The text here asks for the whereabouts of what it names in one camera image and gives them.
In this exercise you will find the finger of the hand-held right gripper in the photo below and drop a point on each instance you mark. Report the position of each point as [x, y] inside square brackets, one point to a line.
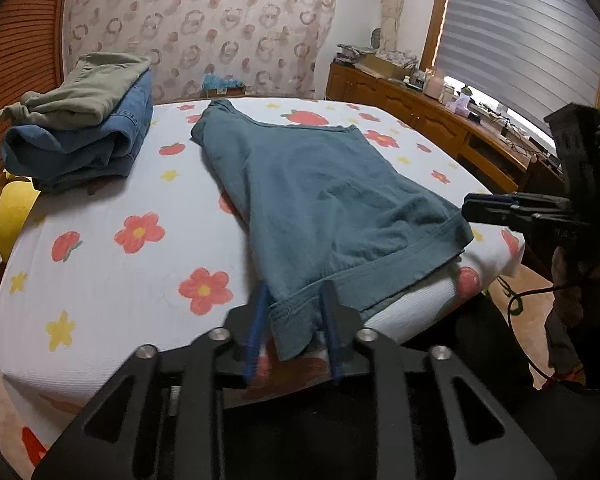
[520, 202]
[500, 220]

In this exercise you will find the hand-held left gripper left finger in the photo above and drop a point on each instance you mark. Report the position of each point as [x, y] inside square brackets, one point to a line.
[257, 325]

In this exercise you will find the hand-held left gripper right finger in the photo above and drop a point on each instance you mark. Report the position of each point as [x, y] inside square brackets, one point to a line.
[331, 330]

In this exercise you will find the teal shorts pants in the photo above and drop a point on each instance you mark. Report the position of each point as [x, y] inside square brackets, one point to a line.
[330, 200]

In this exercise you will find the person's right forearm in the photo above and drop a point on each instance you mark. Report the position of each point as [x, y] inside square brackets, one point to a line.
[562, 345]

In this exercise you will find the folded blue denim pants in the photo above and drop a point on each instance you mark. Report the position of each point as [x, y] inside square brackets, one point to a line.
[80, 150]

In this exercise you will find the folded green pants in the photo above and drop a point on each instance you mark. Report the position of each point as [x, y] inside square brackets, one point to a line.
[90, 90]

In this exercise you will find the person's right hand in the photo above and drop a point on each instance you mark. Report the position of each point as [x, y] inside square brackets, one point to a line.
[572, 285]

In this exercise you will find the pink tissue pack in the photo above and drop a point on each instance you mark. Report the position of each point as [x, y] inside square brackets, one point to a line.
[457, 105]

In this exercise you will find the wooden sideboard cabinet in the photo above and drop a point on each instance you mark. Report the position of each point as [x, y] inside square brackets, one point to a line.
[430, 115]

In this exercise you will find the pink bottle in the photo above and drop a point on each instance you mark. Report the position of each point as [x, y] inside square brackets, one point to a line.
[434, 84]

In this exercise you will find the white floral bed sheet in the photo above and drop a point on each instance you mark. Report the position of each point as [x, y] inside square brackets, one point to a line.
[105, 270]

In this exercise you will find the cardboard box with floral cloth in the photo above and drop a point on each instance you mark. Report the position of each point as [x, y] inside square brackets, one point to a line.
[385, 62]

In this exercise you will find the tied patterned window curtain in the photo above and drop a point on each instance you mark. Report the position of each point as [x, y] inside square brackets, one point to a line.
[394, 5]

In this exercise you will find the cardboard box with blue bag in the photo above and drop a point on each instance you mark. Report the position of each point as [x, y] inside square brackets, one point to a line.
[222, 85]

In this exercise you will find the yellow garment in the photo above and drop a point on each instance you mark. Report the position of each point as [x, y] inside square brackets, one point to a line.
[12, 210]

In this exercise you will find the wooden louvered wardrobe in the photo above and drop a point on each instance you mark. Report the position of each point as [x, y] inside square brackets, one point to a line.
[20, 50]

